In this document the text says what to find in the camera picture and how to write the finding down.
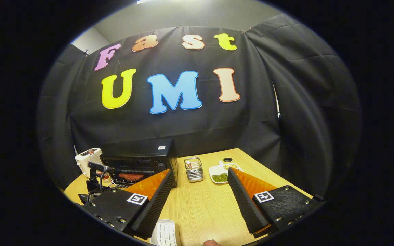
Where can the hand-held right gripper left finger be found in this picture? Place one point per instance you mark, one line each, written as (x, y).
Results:
(156, 210)

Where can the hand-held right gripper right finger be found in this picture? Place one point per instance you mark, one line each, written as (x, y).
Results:
(248, 208)

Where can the red meat piece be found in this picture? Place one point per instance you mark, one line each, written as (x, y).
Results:
(131, 176)

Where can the black electric oven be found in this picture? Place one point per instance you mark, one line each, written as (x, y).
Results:
(135, 150)

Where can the white slotted tray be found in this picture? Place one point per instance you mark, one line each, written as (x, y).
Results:
(164, 234)

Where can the white toaster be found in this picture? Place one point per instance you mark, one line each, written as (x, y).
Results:
(82, 162)

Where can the white divided bean plate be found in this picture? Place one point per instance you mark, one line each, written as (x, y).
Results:
(219, 176)

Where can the black table grommet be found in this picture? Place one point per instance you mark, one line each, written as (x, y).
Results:
(227, 159)

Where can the black backdrop cloth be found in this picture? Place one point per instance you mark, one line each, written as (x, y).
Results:
(190, 126)

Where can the large ceiling light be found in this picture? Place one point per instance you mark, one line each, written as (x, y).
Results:
(144, 1)

